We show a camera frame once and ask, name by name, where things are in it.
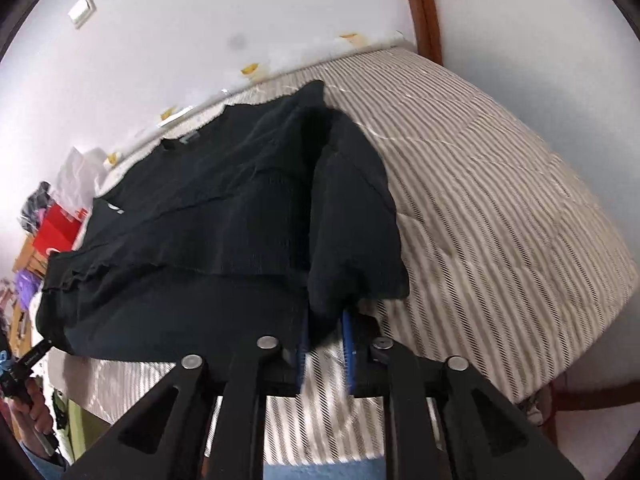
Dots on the black sweatshirt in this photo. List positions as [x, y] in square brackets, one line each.
[225, 210]

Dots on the person's left forearm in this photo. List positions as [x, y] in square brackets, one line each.
[47, 467]

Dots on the person's left hand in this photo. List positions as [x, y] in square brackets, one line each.
[35, 415]

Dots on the wooden headboard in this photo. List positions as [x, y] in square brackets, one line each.
[25, 270]

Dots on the striped bed cover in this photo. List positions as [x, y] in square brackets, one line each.
[500, 210]

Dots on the red paper bag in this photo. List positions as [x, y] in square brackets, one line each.
[57, 232]

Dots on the brown wooden door frame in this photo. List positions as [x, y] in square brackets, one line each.
[425, 5]

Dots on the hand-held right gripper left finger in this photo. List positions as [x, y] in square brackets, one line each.
[303, 355]

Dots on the dark wooden furniture frame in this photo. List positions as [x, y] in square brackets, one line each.
[575, 400]

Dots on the white plastic bag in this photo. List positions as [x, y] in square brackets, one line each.
[77, 177]

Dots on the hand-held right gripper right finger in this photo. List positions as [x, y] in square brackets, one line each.
[349, 355]

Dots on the white light switch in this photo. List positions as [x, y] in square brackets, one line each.
[81, 10]

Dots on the purple cloth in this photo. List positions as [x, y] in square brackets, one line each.
[25, 290]

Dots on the person's blue jeans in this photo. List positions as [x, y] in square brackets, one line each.
[325, 471]

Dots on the plaid cloth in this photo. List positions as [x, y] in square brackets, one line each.
[37, 207]

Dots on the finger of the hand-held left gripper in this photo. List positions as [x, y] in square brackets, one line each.
[39, 350]

